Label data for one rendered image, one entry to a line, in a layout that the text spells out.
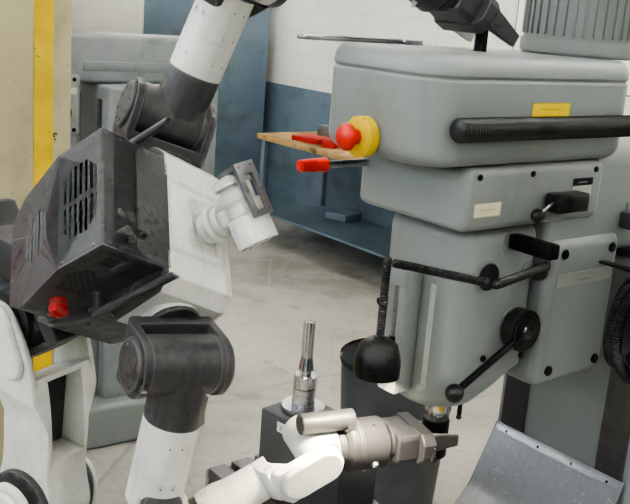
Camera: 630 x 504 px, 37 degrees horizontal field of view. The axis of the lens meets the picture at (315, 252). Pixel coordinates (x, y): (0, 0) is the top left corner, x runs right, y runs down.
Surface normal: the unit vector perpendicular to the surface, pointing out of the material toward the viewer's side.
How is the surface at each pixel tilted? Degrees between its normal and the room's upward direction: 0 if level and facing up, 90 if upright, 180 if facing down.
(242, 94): 90
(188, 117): 102
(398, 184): 90
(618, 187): 90
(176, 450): 98
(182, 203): 57
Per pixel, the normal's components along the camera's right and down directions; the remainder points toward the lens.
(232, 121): 0.62, 0.25
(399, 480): 0.10, 0.32
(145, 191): 0.77, -0.36
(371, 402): -0.55, 0.23
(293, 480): 0.38, 0.38
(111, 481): 0.07, -0.96
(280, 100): -0.79, 0.10
